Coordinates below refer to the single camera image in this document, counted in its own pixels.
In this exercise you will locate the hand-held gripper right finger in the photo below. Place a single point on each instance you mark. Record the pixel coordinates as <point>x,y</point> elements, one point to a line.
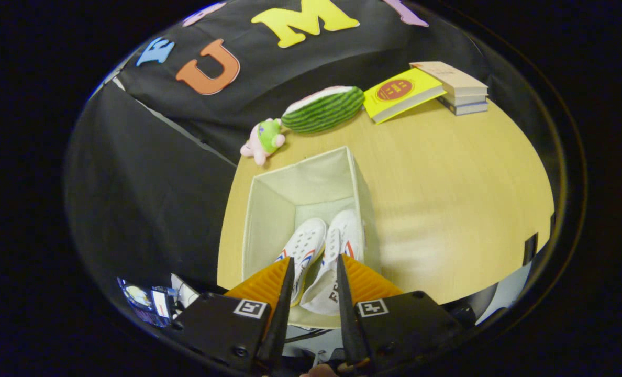
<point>348,314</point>

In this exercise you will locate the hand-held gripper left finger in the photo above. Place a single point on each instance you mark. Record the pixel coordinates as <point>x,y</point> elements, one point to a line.
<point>282,314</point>

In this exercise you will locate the white canvas shoe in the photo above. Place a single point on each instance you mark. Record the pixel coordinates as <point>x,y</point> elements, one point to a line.
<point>345,230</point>
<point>306,241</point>

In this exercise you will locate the cream fabric storage box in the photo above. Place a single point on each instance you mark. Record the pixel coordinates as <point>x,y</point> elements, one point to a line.
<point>300,183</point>

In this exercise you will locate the blue printed box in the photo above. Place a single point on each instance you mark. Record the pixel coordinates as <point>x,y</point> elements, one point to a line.
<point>138,298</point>

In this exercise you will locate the white side table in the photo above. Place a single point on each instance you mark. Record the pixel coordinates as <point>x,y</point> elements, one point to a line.
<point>185,293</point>

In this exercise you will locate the pink and green plush toy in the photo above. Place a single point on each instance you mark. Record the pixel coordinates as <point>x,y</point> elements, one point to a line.
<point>266,137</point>

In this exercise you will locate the small black block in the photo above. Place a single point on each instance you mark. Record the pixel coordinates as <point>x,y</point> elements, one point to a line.
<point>530,248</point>

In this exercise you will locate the watermelon slice plush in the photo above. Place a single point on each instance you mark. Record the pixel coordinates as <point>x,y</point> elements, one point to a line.
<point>324,110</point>

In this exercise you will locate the yellow book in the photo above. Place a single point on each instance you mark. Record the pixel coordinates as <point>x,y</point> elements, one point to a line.
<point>395,94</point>

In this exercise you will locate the grey-blue book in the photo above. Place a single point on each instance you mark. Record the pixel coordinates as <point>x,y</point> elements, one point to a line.
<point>465,109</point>

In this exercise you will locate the white paperback book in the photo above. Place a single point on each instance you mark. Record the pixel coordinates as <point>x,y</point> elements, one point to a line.
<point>465,99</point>

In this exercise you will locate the beige paperback book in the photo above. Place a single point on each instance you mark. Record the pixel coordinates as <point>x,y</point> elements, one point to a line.
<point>447,76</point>

